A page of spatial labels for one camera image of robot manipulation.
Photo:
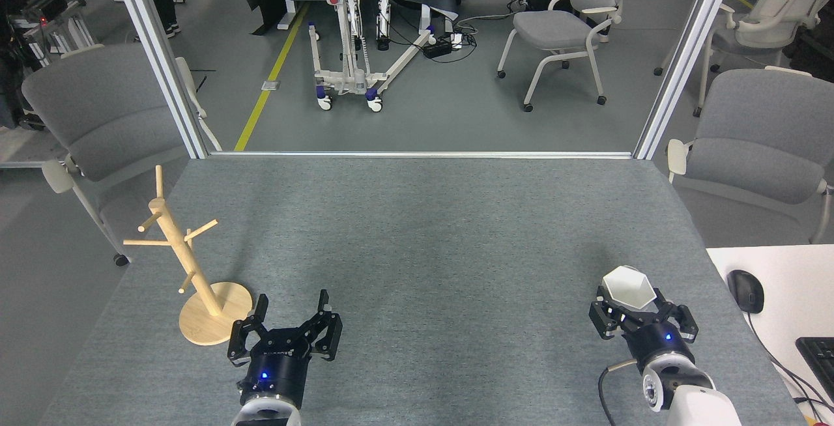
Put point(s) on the black power strip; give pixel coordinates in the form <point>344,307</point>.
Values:
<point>438,48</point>

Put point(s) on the white desk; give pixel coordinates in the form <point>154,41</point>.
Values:
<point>795,283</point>

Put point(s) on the grey chair with beige arms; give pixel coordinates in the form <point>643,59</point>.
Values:
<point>550,28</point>
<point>775,2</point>
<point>756,133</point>
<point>98,113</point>

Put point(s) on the white faceted cup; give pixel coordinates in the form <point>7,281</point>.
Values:
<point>629,289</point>

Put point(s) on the black computer mouse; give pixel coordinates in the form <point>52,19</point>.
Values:
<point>746,290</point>

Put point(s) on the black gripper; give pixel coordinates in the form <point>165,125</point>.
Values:
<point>277,367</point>
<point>655,341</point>

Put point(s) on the metal floor plate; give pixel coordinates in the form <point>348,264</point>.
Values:
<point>270,85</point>

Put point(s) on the silver table edge rail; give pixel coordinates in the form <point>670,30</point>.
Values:
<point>423,154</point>

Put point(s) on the silver frame post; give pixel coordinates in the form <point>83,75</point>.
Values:
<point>156,55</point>
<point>684,61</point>

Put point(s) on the metal equipment rack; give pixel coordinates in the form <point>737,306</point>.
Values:
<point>52,6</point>

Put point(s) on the black keyboard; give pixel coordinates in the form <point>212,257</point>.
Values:
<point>819,357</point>

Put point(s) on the wooden cup rack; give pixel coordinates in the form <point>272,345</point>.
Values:
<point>215,318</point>

